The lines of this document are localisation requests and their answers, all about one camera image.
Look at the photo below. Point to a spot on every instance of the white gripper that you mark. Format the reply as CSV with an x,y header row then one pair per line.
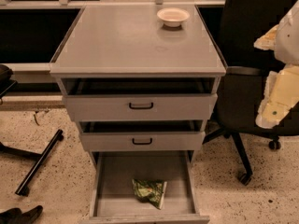
x,y
288,39

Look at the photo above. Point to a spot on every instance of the green jalapeno chip bag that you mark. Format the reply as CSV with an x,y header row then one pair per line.
x,y
151,191

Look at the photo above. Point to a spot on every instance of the top grey drawer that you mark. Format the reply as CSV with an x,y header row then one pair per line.
x,y
116,99

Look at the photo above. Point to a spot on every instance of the grey drawer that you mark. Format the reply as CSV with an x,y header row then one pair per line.
x,y
113,200
116,99
141,135

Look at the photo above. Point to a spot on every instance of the grey drawer cabinet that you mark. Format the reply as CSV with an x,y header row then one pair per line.
x,y
130,41

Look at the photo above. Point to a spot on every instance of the middle grey drawer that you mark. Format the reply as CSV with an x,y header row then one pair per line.
x,y
141,135

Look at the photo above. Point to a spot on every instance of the bottom grey drawer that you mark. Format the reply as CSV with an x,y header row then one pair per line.
x,y
113,200

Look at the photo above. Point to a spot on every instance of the black office chair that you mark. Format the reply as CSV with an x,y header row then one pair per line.
x,y
235,27

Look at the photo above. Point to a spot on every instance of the white paper bowl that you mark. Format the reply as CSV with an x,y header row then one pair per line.
x,y
172,16

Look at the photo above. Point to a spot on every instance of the black chair seat left edge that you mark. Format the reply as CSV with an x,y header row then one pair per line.
x,y
6,82

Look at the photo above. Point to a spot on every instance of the black chair base leg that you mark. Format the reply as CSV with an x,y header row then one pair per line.
x,y
38,158

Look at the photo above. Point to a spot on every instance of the black object bottom left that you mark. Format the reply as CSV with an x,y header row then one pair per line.
x,y
16,216

